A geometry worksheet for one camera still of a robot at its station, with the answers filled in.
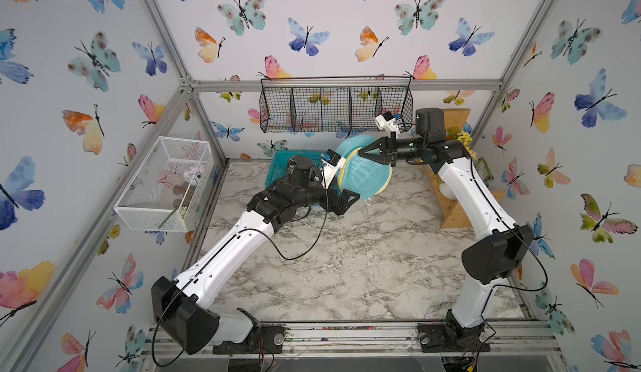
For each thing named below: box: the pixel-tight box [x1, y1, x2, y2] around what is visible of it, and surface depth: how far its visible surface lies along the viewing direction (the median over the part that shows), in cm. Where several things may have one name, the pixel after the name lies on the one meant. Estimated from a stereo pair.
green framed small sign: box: [475, 156, 495, 188], surface depth 110 cm
